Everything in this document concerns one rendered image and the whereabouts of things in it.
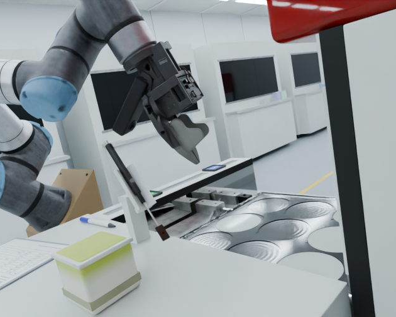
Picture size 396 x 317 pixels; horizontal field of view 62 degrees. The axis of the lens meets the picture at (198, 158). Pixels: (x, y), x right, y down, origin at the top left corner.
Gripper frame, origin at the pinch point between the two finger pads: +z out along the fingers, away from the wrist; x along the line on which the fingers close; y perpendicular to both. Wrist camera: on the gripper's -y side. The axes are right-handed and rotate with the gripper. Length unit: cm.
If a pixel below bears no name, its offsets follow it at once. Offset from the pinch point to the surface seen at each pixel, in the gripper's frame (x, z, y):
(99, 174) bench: 254, 4, -244
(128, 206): -10.9, 0.4, -9.1
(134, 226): -11.1, 3.9, -10.1
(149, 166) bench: 279, 27, -194
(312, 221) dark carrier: 8.2, 24.1, 11.8
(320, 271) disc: -10.0, 22.5, 13.6
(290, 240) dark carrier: 0.2, 21.9, 8.4
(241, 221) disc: 10.1, 19.3, -2.7
